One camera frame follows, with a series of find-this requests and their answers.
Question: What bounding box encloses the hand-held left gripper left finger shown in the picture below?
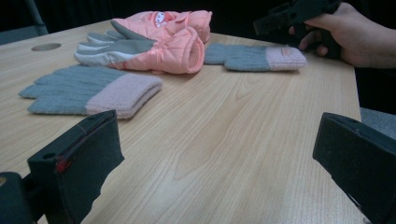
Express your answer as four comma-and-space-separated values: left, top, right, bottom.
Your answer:
27, 109, 125, 224

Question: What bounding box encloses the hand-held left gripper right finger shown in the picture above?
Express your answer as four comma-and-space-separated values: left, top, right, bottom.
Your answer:
312, 111, 396, 224

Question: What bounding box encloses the grey knit glove pink cuff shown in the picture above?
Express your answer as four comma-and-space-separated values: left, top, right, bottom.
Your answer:
204, 42, 308, 73
18, 64, 163, 120

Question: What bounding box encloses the pink padded glove grey palm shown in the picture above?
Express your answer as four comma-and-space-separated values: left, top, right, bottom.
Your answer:
74, 20, 206, 75

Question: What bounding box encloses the white metal stand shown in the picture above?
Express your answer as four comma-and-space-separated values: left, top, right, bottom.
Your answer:
23, 0, 50, 35

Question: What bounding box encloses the round table cable hole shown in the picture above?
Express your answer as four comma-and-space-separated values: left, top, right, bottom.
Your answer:
31, 42, 63, 52

